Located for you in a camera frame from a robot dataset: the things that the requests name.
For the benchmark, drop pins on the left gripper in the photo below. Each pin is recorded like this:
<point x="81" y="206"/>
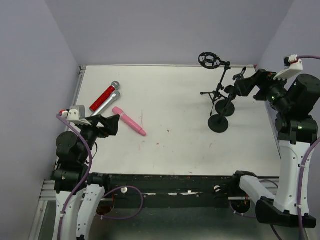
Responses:
<point x="99" y="127"/>

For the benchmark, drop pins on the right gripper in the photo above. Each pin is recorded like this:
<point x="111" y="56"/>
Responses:
<point x="258" y="80"/>

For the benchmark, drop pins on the pink microphone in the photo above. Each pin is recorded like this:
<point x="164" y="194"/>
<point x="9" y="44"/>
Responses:
<point x="127" y="120"/>

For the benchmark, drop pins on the silver microphone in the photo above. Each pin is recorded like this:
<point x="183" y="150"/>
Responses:
<point x="110" y="100"/>

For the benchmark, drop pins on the black round-base stand front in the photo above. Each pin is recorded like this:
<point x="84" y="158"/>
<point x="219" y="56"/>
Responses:
<point x="218" y="123"/>

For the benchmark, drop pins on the black round-base stand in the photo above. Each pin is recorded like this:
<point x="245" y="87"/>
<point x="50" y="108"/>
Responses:
<point x="218" y="123"/>
<point x="225" y="107"/>

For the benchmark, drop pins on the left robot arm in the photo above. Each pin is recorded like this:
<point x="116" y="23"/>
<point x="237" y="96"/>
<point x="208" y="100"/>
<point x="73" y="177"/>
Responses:
<point x="77" y="191"/>

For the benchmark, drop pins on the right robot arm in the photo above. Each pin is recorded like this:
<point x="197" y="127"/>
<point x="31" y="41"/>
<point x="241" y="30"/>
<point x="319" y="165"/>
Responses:
<point x="297" y="135"/>

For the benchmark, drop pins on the black round-base stand rear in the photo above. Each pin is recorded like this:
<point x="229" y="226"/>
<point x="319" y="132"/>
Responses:
<point x="225" y="107"/>

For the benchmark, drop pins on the red glitter microphone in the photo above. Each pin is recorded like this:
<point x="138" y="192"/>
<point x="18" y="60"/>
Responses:
<point x="115" y="85"/>

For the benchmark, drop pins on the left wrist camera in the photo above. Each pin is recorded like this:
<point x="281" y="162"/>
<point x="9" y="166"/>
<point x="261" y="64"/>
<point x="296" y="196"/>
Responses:
<point x="75" y="114"/>

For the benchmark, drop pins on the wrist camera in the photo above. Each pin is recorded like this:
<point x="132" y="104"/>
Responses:
<point x="75" y="114"/>
<point x="292" y="66"/>

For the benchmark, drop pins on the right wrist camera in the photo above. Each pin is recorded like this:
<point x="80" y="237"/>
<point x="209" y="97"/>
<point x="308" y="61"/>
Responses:
<point x="292" y="66"/>

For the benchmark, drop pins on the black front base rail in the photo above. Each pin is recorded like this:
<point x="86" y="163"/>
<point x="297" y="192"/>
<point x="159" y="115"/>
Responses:
<point x="129" y="191"/>

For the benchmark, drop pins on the aluminium extrusion rail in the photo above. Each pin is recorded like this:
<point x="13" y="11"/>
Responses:
<point x="48" y="192"/>

